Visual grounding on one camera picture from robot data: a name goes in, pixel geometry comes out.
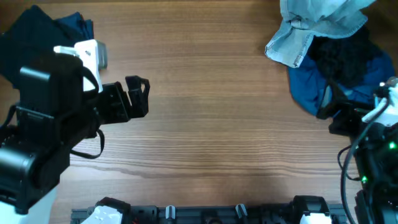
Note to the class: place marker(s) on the light blue denim garment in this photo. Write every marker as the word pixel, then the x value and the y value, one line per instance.
pixel 303 20

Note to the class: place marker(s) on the blue crumpled garment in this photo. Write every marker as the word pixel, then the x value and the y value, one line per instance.
pixel 307 84

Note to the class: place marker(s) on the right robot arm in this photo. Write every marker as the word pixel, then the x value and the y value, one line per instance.
pixel 372 129

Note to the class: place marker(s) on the black shorts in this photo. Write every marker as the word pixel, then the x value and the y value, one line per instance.
pixel 31 36

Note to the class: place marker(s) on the folded navy blue shorts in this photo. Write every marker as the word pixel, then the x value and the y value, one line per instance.
pixel 78 25

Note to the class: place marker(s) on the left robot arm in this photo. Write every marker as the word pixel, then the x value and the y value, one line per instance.
pixel 53 115

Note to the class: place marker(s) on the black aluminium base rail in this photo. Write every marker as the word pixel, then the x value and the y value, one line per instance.
pixel 265 214

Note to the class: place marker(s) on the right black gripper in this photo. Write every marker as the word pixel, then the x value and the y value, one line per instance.
pixel 342 121

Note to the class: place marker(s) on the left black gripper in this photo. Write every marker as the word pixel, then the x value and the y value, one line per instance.
pixel 115 101

